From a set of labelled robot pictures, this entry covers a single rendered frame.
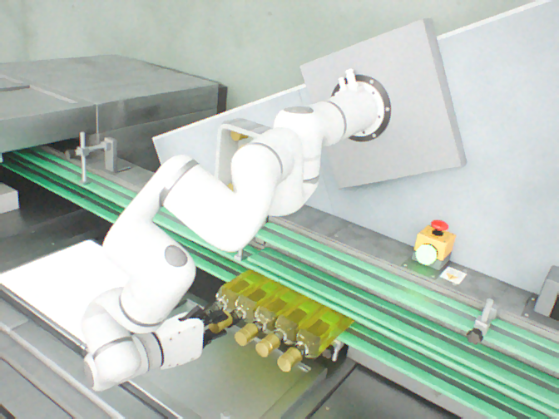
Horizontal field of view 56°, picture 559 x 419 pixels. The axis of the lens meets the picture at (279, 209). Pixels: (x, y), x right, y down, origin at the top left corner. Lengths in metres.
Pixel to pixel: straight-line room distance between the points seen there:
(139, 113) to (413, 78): 1.23
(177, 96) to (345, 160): 1.11
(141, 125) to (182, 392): 1.21
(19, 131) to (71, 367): 0.84
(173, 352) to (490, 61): 0.87
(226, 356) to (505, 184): 0.75
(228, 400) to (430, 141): 0.72
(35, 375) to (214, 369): 0.40
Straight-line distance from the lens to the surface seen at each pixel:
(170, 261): 0.78
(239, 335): 1.18
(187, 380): 1.27
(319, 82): 1.31
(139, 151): 2.19
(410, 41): 1.20
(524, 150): 1.21
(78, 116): 1.98
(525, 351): 1.14
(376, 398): 1.36
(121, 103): 2.07
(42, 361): 1.38
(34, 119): 1.89
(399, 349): 1.30
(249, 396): 1.24
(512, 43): 1.19
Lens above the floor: 1.91
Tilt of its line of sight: 50 degrees down
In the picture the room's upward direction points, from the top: 117 degrees counter-clockwise
